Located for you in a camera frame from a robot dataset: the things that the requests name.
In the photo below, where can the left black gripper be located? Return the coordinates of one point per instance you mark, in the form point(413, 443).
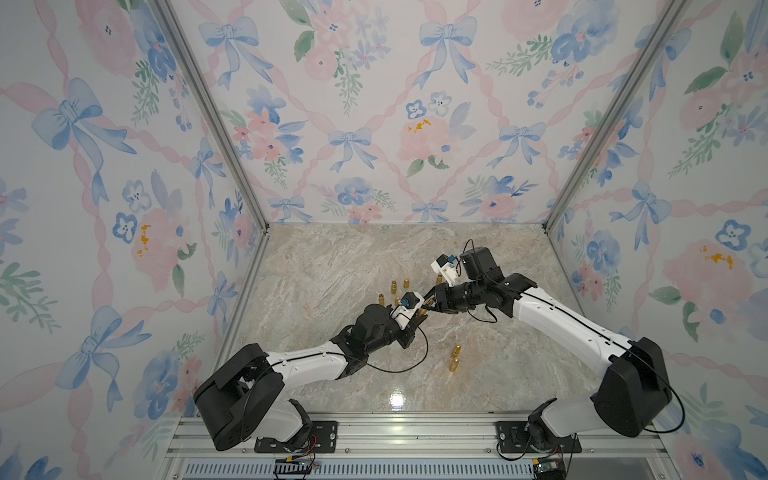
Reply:
point(407, 333)

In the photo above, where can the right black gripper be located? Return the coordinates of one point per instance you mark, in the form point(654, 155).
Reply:
point(441, 298)

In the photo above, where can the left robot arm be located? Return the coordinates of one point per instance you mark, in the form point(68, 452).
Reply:
point(247, 395)

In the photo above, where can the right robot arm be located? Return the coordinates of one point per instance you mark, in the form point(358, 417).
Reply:
point(634, 385)

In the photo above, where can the green circuit board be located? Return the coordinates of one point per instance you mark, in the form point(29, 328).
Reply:
point(549, 469)

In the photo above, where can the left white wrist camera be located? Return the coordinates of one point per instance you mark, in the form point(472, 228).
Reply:
point(406, 306)

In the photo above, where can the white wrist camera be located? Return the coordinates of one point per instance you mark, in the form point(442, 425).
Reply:
point(406, 306)
point(446, 267)

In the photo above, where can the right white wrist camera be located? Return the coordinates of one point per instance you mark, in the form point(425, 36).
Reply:
point(446, 267)

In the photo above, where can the aluminium front rail frame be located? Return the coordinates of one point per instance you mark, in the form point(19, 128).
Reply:
point(419, 445)

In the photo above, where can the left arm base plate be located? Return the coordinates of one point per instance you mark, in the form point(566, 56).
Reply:
point(320, 438)

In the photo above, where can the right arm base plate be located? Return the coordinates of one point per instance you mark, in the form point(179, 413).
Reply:
point(515, 437)

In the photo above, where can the right aluminium corner post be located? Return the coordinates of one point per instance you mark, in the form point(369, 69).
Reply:
point(658, 36)

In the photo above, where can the aluminium corner post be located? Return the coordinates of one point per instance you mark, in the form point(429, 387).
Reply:
point(658, 36)
point(179, 45)

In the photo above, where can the left aluminium corner post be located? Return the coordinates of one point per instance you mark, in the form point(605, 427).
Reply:
point(179, 45)

